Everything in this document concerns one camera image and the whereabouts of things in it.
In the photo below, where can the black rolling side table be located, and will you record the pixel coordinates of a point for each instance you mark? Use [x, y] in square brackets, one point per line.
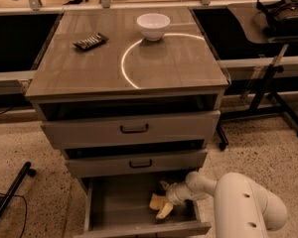
[270, 49]

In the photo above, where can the grey wooden drawer cabinet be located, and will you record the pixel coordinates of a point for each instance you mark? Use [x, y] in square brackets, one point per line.
[126, 76]

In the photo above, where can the yellow sponge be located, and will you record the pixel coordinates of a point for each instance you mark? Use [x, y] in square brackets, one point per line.
[157, 202]

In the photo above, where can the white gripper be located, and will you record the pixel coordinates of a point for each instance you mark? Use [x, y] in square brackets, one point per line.
[173, 193]

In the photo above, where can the black stand leg left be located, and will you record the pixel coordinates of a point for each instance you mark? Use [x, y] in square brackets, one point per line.
[6, 197]

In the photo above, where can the dark snack bar packet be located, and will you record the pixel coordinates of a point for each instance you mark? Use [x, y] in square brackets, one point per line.
[91, 42]

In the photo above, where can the white ceramic bowl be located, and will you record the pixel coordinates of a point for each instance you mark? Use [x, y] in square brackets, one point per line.
[153, 26]

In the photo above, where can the middle grey drawer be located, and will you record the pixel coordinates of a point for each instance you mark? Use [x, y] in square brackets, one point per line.
[136, 164]

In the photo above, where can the bottom grey open drawer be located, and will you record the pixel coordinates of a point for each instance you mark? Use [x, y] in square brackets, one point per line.
[118, 207]

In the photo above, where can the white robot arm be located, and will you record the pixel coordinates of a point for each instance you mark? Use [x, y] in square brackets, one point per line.
[243, 208]

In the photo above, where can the top grey drawer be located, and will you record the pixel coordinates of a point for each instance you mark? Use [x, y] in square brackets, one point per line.
[131, 130]

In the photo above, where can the black VR headset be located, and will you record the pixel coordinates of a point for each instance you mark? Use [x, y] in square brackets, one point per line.
[281, 16]

